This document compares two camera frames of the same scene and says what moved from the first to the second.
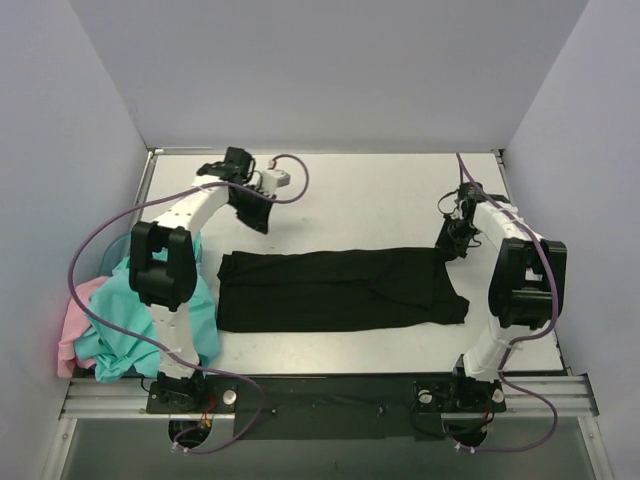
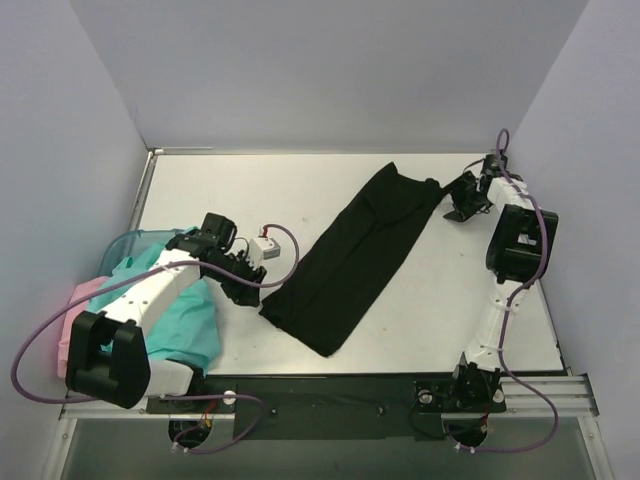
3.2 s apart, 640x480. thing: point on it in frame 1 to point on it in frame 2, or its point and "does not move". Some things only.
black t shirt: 334,290 to 348,266
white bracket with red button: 273,179 to 262,248
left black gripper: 251,202 to 242,282
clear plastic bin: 117,252 does not move
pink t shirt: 74,323 does not move
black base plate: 336,406 does not move
